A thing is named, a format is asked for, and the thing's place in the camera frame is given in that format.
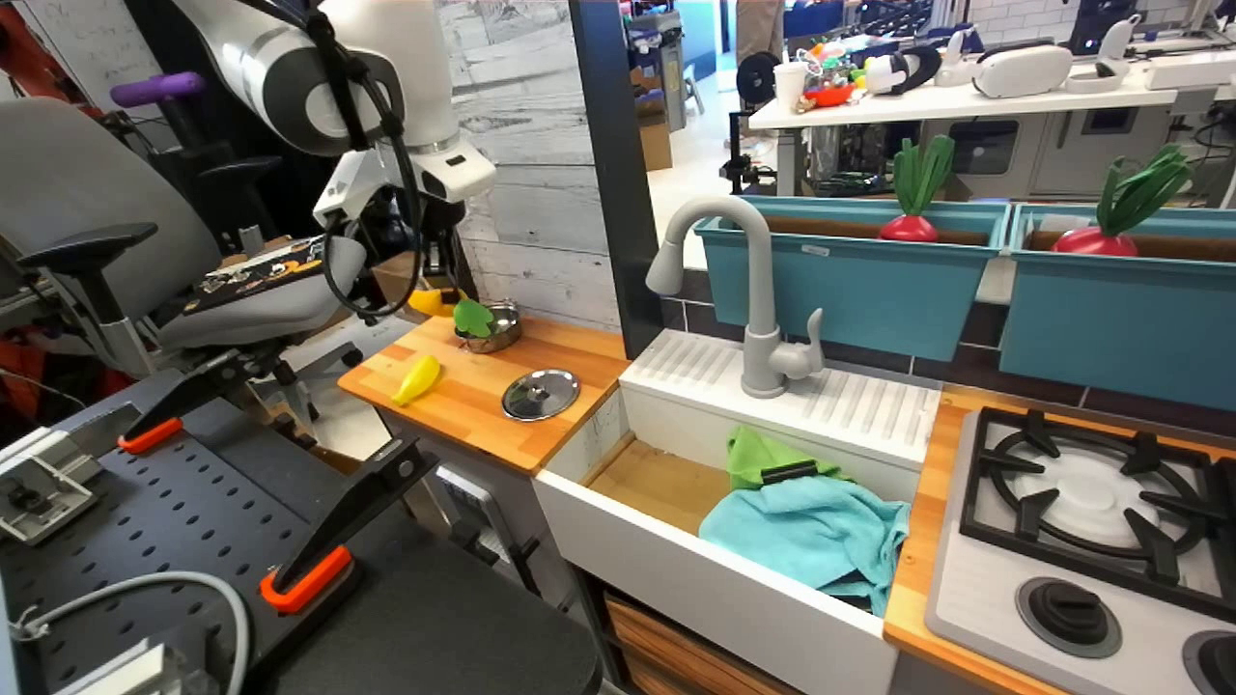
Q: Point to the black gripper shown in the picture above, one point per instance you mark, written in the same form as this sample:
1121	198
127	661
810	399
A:
401	227

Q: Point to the yellow carrot plush toy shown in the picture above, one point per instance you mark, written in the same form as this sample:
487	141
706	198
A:
474	317

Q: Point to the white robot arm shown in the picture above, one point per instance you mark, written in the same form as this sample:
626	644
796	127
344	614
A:
257	64

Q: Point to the yellow banana toy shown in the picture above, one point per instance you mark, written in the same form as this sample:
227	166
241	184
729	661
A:
419	377

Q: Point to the wooden counter top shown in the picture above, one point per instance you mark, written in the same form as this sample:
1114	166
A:
469	406

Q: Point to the grey toy faucet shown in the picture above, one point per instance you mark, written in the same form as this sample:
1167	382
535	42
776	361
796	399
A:
760	311

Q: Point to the white toy sink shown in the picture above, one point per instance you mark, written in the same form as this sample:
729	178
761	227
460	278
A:
669	563

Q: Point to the red radish toy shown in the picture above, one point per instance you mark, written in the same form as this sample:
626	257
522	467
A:
1127	206
916	194

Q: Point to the wooden stove counter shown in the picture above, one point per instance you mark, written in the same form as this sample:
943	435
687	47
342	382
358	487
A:
916	540

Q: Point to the grey toy stove top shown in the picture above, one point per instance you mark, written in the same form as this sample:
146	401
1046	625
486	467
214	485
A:
1094	496

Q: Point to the small metal bowl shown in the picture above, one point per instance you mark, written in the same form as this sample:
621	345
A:
508	336

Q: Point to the grey wood-look back panel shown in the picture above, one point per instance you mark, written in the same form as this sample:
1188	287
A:
541	194

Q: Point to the small dark bowl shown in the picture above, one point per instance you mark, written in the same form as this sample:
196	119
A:
540	393

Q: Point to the grey office chair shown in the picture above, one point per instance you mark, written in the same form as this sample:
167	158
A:
79	206

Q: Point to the black pegboard table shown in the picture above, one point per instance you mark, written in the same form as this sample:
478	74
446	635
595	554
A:
155	516

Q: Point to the green cloth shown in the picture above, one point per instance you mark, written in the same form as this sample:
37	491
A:
760	458

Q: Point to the grey electrical box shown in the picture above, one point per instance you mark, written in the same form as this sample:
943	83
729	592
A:
42	487

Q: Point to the teal planter box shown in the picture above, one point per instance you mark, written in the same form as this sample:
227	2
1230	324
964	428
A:
1121	321
835	289

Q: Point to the teal cloth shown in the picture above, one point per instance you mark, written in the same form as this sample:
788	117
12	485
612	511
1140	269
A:
814	534

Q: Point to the white background table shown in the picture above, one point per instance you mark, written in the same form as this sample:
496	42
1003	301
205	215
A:
953	106

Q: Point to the black frame post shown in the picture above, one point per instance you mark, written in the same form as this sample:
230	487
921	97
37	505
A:
621	166

